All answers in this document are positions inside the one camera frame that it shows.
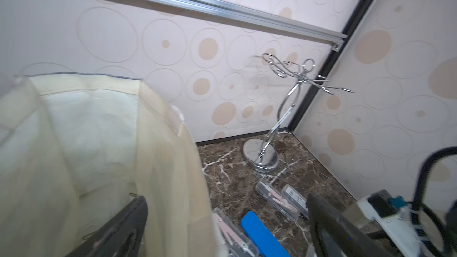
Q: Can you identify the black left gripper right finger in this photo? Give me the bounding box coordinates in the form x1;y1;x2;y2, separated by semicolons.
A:
307;193;391;257

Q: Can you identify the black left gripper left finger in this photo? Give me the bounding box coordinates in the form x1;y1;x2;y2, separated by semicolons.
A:
68;196;148;257

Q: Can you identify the blue compass case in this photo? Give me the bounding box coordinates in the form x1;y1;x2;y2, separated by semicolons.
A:
240;211;290;257

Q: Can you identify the Starry Night canvas tote bag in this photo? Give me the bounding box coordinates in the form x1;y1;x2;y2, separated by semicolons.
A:
1;73;221;257

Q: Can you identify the clear case pink compass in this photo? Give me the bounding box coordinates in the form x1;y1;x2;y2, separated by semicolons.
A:
213;208;260;257

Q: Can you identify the clear case white label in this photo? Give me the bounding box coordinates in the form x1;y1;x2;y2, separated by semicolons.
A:
282;184;309;220

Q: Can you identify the clear case under stacked case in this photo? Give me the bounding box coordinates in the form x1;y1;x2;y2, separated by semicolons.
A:
255;178;300;222

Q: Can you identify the chrome jewelry stand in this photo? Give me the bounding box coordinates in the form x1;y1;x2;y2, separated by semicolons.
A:
242;53;354;173

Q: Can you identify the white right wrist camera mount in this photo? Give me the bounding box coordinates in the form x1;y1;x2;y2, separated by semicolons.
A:
357;190;422;257

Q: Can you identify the aluminium frame rail back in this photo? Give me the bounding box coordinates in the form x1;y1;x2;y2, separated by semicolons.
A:
144;0;348;52

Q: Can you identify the black corner frame post right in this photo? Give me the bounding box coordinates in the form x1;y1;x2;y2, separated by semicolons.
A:
287;0;392;132

